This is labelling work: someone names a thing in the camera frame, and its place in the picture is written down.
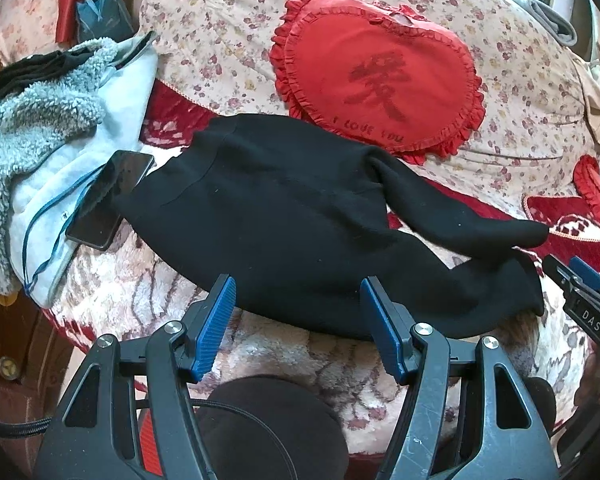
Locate teal plastic bag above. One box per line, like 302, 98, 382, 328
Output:
76, 0, 135, 42

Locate red hanging cloth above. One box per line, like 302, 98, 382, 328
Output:
54, 0, 89, 46

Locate black garment on jacket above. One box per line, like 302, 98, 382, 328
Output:
0, 48, 93, 100

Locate grey folded cloth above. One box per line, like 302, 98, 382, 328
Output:
512, 0, 578, 47

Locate black pants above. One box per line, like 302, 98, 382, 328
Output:
114, 115, 548, 340

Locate blue charging cable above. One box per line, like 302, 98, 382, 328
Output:
21, 161, 112, 297

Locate floral beige quilt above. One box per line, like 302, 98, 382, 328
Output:
140, 0, 597, 210

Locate black smartphone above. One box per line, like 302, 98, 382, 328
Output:
66, 151, 155, 252

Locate red and white blanket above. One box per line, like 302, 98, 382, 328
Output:
44, 79, 600, 456

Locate red heart-shaped pillow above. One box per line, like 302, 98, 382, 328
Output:
270, 0, 486, 165

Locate light blue fleece jacket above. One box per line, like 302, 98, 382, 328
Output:
0, 32, 158, 308

